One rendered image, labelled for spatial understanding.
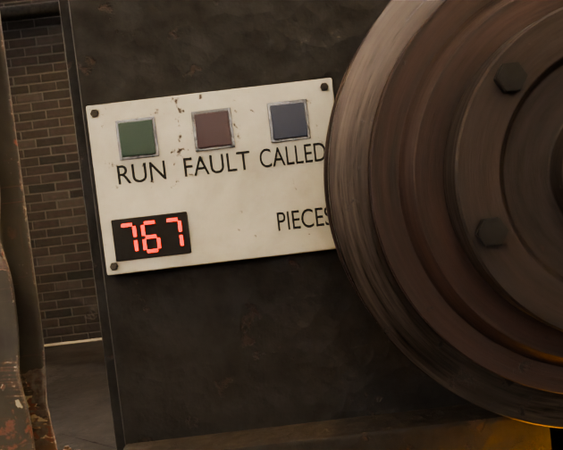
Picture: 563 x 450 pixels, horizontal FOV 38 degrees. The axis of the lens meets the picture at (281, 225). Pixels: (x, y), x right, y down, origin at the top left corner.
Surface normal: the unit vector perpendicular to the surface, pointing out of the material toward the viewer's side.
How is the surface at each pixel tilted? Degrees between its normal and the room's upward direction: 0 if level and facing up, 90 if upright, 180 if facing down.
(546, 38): 90
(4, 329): 87
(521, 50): 90
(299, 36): 90
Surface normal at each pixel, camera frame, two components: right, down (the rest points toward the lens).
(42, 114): 0.00, 0.05
